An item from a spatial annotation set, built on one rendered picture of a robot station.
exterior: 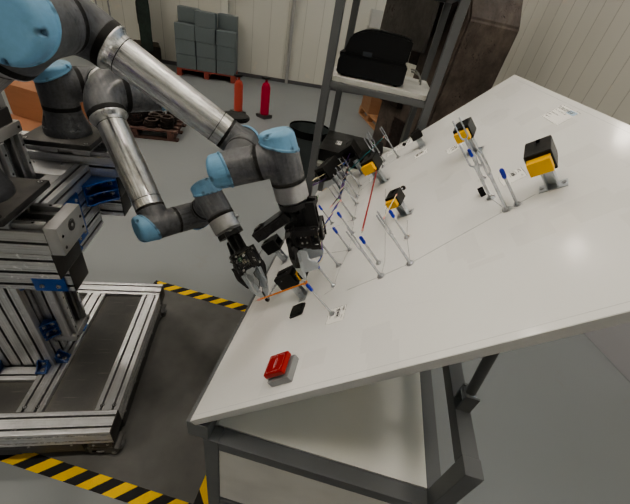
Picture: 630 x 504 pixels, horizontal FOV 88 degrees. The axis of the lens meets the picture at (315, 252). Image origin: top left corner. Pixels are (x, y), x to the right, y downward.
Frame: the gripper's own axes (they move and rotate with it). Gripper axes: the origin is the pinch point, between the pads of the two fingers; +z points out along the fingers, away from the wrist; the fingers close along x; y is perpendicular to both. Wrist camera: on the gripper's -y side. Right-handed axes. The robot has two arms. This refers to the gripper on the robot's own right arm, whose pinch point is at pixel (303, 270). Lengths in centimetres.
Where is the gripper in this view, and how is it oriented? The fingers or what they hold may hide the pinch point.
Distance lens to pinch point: 85.4
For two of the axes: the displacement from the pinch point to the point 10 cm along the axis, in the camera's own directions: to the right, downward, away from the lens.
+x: 2.1, -5.6, 8.0
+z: 2.0, 8.3, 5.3
